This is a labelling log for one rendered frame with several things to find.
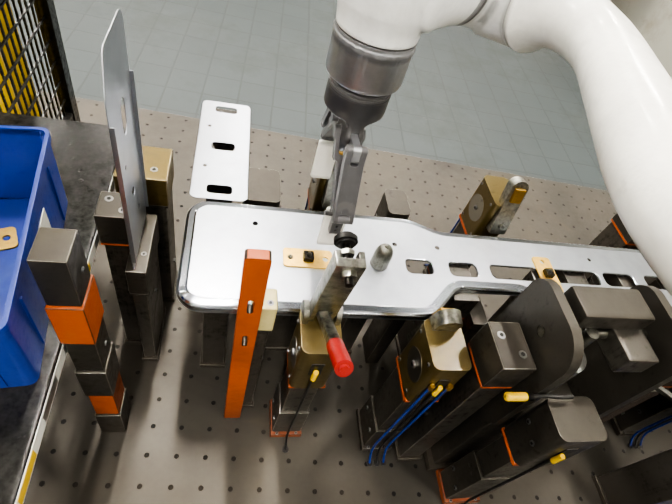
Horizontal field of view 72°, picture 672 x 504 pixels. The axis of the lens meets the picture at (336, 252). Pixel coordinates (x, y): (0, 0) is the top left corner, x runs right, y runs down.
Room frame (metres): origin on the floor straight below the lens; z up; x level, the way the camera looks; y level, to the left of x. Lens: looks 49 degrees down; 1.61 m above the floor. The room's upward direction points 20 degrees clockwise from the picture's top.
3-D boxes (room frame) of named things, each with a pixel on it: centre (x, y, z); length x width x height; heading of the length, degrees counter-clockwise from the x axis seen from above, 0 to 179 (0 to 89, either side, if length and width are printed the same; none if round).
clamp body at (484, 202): (0.81, -0.27, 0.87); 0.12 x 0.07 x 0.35; 21
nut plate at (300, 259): (0.49, 0.04, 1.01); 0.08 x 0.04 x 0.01; 111
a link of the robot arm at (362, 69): (0.49, 0.04, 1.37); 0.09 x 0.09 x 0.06
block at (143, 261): (0.41, 0.29, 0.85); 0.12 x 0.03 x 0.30; 21
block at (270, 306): (0.35, 0.07, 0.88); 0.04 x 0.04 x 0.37; 21
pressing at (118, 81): (0.41, 0.29, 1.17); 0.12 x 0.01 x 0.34; 21
